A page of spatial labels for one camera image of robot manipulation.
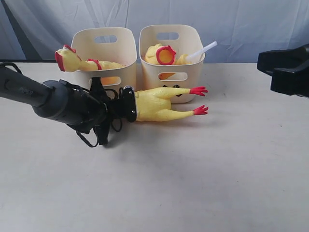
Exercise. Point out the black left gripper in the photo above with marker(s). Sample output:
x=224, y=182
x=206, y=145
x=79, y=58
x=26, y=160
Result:
x=103, y=111

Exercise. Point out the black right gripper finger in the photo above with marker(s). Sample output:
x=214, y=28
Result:
x=291, y=81
x=289, y=58

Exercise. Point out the yellow rubber chicken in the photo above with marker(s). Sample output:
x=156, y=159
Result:
x=85, y=69
x=155, y=104

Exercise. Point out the yellow rubber chicken front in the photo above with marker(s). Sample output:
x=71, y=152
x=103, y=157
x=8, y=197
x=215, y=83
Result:
x=85, y=69

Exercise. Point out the headless yellow rubber chicken body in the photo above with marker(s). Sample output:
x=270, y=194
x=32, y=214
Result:
x=160, y=55

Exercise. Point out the chicken head with white squeaker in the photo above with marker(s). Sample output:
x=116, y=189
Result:
x=188, y=59

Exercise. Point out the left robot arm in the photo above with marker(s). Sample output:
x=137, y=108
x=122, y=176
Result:
x=81, y=109

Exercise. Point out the cream bin marked O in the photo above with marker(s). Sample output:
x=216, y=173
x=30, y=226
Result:
x=114, y=44

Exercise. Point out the blue backdrop curtain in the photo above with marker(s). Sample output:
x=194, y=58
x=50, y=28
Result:
x=34, y=29

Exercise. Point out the cream bin marked X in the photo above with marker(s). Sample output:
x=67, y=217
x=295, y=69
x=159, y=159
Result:
x=183, y=39

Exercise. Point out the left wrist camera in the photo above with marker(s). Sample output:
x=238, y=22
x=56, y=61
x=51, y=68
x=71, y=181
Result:
x=128, y=103

